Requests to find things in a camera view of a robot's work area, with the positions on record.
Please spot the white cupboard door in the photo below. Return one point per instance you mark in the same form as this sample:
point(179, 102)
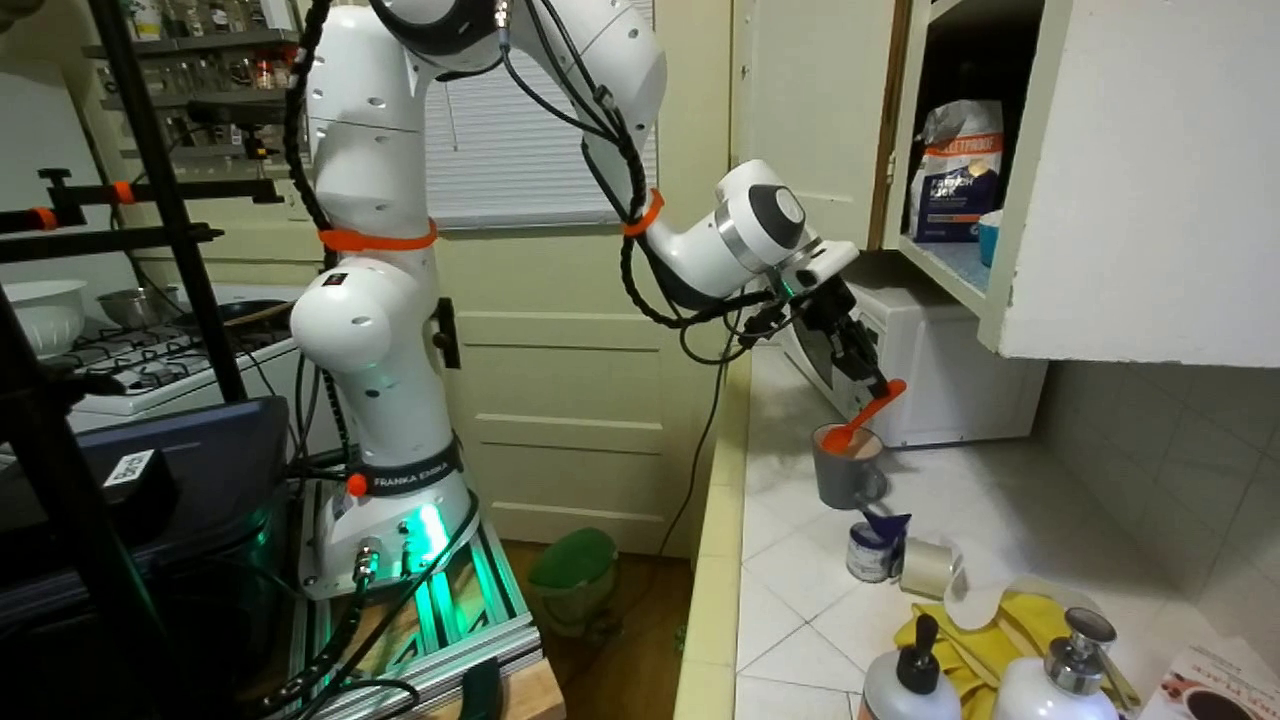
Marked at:
point(1144, 174)

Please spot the yellow rubber gloves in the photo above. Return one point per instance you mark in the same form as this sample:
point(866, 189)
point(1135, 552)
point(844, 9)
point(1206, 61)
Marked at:
point(983, 653)

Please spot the grey ceramic mug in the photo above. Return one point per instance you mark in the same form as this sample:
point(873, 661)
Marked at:
point(844, 477)

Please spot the white microwave oven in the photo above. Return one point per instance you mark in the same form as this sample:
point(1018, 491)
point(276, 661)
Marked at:
point(960, 384)

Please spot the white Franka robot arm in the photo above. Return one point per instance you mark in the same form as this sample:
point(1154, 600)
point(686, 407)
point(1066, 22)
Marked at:
point(374, 334)

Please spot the white wall cupboard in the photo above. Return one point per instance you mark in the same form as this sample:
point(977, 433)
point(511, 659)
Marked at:
point(901, 121)

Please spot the kitchen stove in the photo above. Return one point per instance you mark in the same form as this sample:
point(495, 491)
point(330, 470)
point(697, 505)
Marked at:
point(145, 354)

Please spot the orange plastic spoon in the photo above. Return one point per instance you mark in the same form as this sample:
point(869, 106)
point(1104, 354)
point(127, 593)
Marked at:
point(866, 410)

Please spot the white panel door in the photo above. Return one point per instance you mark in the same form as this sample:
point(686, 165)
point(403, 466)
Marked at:
point(572, 400)

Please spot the blue white small mug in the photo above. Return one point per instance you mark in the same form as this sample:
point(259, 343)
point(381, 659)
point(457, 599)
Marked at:
point(873, 550)

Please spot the white blue printed bag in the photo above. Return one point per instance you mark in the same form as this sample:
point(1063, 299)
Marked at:
point(959, 174)

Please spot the green plastic bucket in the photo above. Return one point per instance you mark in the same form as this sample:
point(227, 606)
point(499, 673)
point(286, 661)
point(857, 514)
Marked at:
point(572, 564)

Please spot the orange label pump bottle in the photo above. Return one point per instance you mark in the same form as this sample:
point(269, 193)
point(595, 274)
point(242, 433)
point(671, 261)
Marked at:
point(912, 685)

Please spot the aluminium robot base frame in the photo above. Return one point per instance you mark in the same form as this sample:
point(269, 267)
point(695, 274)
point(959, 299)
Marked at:
point(452, 627)

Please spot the dark blue box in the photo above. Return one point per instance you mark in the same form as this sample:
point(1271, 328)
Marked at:
point(202, 466)

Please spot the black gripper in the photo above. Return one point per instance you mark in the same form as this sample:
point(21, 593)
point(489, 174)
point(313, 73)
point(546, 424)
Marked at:
point(826, 315)

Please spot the spice rack shelf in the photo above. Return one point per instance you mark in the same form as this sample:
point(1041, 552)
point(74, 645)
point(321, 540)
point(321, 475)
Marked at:
point(202, 144)

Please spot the red white booklet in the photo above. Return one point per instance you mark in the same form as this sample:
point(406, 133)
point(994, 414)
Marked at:
point(1213, 685)

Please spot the white window blind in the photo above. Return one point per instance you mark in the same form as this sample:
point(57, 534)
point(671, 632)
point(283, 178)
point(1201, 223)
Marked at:
point(533, 163)

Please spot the black camera stand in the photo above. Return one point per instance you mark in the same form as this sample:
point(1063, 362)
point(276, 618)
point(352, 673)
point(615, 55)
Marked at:
point(160, 174)

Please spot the white pump soap bottle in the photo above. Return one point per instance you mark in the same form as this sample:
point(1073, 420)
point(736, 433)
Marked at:
point(1055, 685)

